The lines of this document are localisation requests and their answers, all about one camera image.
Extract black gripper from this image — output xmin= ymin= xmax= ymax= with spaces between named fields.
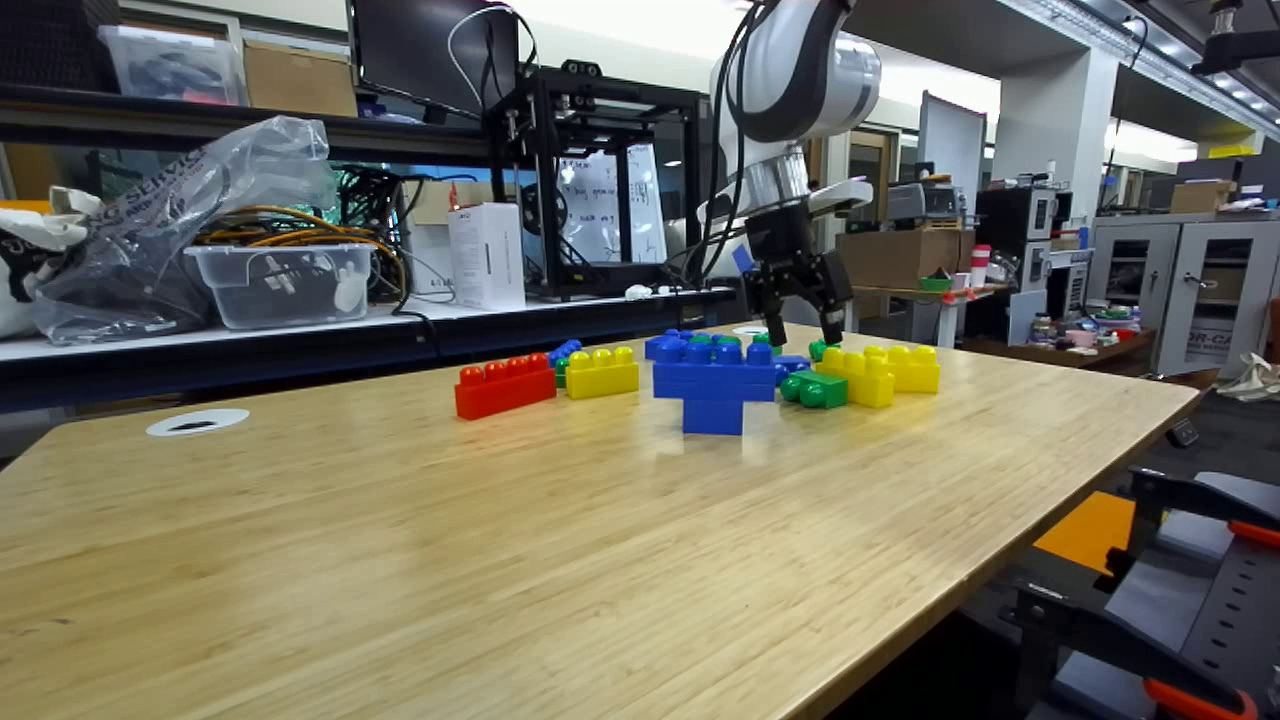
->
xmin=737 ymin=195 xmax=855 ymax=351

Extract large brown cardboard box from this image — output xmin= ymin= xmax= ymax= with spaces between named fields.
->
xmin=845 ymin=227 xmax=975 ymax=300

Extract stacked blue lego bricks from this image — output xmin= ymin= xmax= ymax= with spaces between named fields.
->
xmin=649 ymin=333 xmax=791 ymax=440

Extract long yellow lego brick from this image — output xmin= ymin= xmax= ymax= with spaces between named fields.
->
xmin=877 ymin=340 xmax=945 ymax=401

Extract short yellow lego brick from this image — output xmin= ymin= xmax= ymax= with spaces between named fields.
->
xmin=562 ymin=343 xmax=644 ymax=402

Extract red lego brick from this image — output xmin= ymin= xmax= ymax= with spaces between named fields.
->
xmin=451 ymin=349 xmax=562 ymax=423

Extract white cardboard box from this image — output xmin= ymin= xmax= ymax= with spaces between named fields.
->
xmin=444 ymin=199 xmax=528 ymax=312

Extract orange floor mat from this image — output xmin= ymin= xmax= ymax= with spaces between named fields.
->
xmin=1033 ymin=486 xmax=1141 ymax=575

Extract grey metal cabinet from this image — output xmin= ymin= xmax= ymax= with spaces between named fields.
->
xmin=1086 ymin=213 xmax=1280 ymax=381

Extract small brown cardboard box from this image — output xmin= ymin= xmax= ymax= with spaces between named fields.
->
xmin=1169 ymin=175 xmax=1236 ymax=220

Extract black monitor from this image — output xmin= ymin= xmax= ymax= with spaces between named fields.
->
xmin=350 ymin=0 xmax=526 ymax=117

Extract clear plastic container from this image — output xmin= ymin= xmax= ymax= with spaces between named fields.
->
xmin=184 ymin=239 xmax=381 ymax=333

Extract brown cardboard box on shelf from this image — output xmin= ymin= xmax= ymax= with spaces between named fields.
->
xmin=242 ymin=41 xmax=359 ymax=120

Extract small white table grommet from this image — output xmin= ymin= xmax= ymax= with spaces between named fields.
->
xmin=143 ymin=402 xmax=253 ymax=440

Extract clear plastic bag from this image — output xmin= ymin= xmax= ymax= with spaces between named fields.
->
xmin=23 ymin=117 xmax=341 ymax=349

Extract white workbench top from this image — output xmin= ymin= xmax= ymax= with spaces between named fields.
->
xmin=0 ymin=280 xmax=744 ymax=367

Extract clear storage bin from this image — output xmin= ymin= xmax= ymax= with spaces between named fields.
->
xmin=97 ymin=18 xmax=253 ymax=109

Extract black shelf board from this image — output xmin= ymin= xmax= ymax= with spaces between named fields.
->
xmin=0 ymin=81 xmax=512 ymax=173

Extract black 3D printer frame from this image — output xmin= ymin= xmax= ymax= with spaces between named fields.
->
xmin=486 ymin=55 xmax=715 ymax=300

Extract black cart with orange handles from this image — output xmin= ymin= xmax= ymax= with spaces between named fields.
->
xmin=1013 ymin=464 xmax=1280 ymax=720

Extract black overhead camera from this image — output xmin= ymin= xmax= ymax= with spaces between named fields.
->
xmin=1192 ymin=0 xmax=1280 ymax=74

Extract yellow cables bundle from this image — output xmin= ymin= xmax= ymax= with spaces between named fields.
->
xmin=196 ymin=203 xmax=412 ymax=317

